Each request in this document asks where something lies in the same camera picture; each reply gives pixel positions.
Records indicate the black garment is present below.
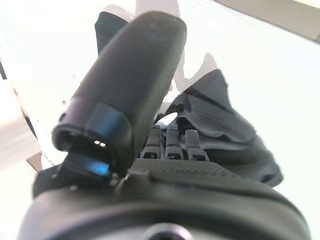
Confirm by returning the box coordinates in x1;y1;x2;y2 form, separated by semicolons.
94;11;285;188

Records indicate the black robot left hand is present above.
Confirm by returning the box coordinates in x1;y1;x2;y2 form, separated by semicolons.
18;10;312;240

